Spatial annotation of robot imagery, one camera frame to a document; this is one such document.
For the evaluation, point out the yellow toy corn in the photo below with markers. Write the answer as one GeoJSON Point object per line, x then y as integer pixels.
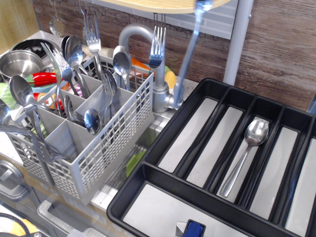
{"type": "Point", "coordinates": [170, 77]}

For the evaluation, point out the steel pot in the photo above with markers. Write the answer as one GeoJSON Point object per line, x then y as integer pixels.
{"type": "Point", "coordinates": [19, 62]}

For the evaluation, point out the steel fork by faucet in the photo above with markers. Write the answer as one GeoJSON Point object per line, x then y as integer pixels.
{"type": "Point", "coordinates": [157, 51]}

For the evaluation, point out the fork lying front left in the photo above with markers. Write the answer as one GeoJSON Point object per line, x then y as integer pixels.
{"type": "Point", "coordinates": [45, 153]}

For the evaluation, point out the large steel spoon upright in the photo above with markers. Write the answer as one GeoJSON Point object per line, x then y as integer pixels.
{"type": "Point", "coordinates": [74, 57]}

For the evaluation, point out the small spoon front compartment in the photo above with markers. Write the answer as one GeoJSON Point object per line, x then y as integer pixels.
{"type": "Point", "coordinates": [92, 121]}

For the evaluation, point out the hanging slotted ladle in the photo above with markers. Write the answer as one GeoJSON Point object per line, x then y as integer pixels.
{"type": "Point", "coordinates": [56, 25]}

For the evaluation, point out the green sponge in sink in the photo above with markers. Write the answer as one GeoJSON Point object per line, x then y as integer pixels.
{"type": "Point", "coordinates": [133, 162]}

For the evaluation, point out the tall steel fork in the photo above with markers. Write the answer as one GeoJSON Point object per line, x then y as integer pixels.
{"type": "Point", "coordinates": [94, 42]}

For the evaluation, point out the blue handled tool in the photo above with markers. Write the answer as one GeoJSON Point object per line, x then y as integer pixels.
{"type": "Point", "coordinates": [190, 228]}

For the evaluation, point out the steel spoon left side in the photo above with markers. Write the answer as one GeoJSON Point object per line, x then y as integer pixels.
{"type": "Point", "coordinates": [23, 93]}

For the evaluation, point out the black stove burner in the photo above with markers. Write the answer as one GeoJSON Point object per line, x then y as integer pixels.
{"type": "Point", "coordinates": [34, 46]}

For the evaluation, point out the grey plastic cutlery basket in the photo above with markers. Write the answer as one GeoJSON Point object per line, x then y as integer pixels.
{"type": "Point", "coordinates": [91, 159]}

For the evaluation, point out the green toy cabbage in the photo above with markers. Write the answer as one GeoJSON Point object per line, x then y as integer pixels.
{"type": "Point", "coordinates": [6, 96]}

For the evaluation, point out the grey metal post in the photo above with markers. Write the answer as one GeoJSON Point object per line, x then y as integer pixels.
{"type": "Point", "coordinates": [243, 16]}

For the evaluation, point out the steel spoon back compartment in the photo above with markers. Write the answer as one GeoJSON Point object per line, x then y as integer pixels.
{"type": "Point", "coordinates": [122, 65]}

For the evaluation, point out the light wooden shelf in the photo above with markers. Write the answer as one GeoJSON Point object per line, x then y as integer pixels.
{"type": "Point", "coordinates": [158, 6]}

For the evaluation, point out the silver faucet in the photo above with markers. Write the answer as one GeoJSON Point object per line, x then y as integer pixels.
{"type": "Point", "coordinates": [161, 95]}

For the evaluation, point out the big steel spoon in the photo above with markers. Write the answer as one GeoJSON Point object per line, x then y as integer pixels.
{"type": "Point", "coordinates": [201, 7]}

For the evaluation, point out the black cutlery tray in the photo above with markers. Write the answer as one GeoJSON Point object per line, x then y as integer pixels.
{"type": "Point", "coordinates": [182, 173]}

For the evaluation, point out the steel spoon in tray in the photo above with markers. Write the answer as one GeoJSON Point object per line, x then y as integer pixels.
{"type": "Point", "coordinates": [255, 135]}

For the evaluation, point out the red toy pepper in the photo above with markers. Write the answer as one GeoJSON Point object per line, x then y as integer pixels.
{"type": "Point", "coordinates": [41, 79]}

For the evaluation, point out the steel fork middle left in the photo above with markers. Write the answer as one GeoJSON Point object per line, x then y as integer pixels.
{"type": "Point", "coordinates": [62, 68]}

